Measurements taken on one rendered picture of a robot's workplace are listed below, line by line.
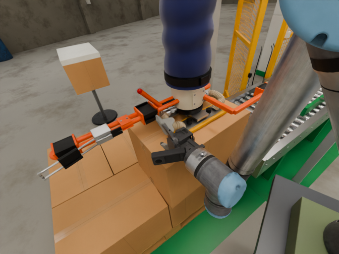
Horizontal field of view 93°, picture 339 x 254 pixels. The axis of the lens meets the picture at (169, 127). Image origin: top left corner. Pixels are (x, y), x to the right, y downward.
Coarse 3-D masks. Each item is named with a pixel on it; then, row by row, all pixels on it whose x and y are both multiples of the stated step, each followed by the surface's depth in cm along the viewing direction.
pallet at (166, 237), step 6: (198, 210) 141; (192, 216) 138; (180, 222) 124; (186, 222) 134; (174, 228) 122; (180, 228) 131; (168, 234) 123; (162, 240) 126; (150, 246) 114; (156, 246) 123; (144, 252) 121; (150, 252) 121
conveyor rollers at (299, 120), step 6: (318, 90) 178; (246, 96) 176; (252, 96) 179; (318, 96) 166; (234, 102) 170; (240, 102) 174; (324, 102) 157; (246, 108) 160; (252, 108) 165; (318, 108) 155; (306, 114) 149; (312, 114) 146; (294, 120) 143; (300, 120) 140; (294, 126) 137; (288, 132) 134; (282, 138) 130
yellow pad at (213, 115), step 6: (204, 108) 93; (210, 108) 87; (210, 114) 87; (216, 114) 88; (222, 114) 89; (186, 120) 85; (192, 120) 85; (204, 120) 84; (210, 120) 85; (186, 126) 82; (192, 126) 81; (198, 126) 82; (174, 132) 80; (192, 132) 80
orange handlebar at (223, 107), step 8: (208, 88) 89; (208, 96) 80; (256, 96) 76; (168, 104) 77; (216, 104) 75; (224, 104) 74; (248, 104) 73; (136, 112) 74; (232, 112) 70; (120, 120) 69; (128, 120) 69; (136, 120) 70; (128, 128) 70; (88, 136) 65; (80, 144) 61; (88, 144) 62
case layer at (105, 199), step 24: (120, 144) 136; (72, 168) 120; (96, 168) 119; (120, 168) 117; (72, 192) 106; (96, 192) 105; (120, 192) 103; (144, 192) 102; (72, 216) 94; (96, 216) 93; (120, 216) 92; (144, 216) 91; (168, 216) 104; (72, 240) 85; (96, 240) 84; (120, 240) 84; (144, 240) 103
